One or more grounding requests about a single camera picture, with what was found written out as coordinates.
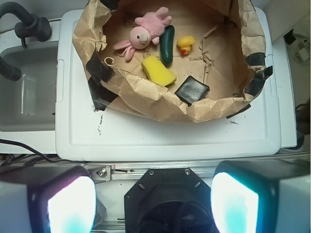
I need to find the dark green cucumber toy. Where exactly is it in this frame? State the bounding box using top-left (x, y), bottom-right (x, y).
top-left (160, 25), bottom-right (175, 66)

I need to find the pink plush bunny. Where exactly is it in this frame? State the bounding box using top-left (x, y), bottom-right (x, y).
top-left (113, 7), bottom-right (172, 62)

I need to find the black cable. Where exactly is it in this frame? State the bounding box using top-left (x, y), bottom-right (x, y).
top-left (0, 138), bottom-right (64, 167)

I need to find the yellow rubber duck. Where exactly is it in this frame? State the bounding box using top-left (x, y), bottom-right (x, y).
top-left (177, 35), bottom-right (196, 55)

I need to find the aluminium frame rail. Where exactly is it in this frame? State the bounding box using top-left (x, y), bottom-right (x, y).
top-left (82, 150), bottom-right (311, 181)

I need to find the white plastic cooler lid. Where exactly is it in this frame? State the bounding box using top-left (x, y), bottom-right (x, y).
top-left (55, 10), bottom-right (282, 162)

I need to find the yellow sponge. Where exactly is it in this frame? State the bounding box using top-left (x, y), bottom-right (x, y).
top-left (141, 55), bottom-right (177, 86)

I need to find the white power adapter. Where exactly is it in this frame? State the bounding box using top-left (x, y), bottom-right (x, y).
top-left (295, 48), bottom-right (310, 63)

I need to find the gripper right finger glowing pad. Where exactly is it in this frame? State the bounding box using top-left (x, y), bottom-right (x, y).
top-left (210, 159), bottom-right (311, 233)

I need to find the black square sponge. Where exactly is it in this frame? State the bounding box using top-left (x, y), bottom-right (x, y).
top-left (175, 76), bottom-right (210, 106)

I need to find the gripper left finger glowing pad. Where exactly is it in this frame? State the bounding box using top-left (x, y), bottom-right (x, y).
top-left (0, 166), bottom-right (96, 233)

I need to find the black faucet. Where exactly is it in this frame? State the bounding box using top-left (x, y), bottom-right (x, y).
top-left (0, 1), bottom-right (52, 81)

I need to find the crumpled brown paper bag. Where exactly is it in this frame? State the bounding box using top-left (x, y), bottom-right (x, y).
top-left (72, 0), bottom-right (271, 123)

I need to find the grey sink basin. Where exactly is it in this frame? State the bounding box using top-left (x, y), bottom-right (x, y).
top-left (0, 41), bottom-right (58, 132)

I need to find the black octagonal mount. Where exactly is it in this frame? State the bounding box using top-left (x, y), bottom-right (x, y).
top-left (124, 168), bottom-right (218, 233)

